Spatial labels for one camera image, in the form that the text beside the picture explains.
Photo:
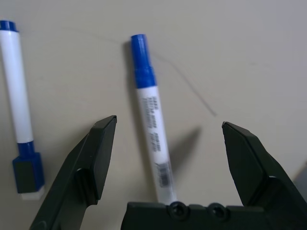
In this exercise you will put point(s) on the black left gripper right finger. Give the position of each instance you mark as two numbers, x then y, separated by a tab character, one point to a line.
259	172

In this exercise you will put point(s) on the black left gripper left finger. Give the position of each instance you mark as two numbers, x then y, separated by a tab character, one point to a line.
79	172

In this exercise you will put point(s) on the white marker with barcode print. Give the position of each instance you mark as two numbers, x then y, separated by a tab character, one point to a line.
151	115

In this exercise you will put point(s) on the white marker with eraser cap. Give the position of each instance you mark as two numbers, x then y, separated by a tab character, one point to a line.
16	95

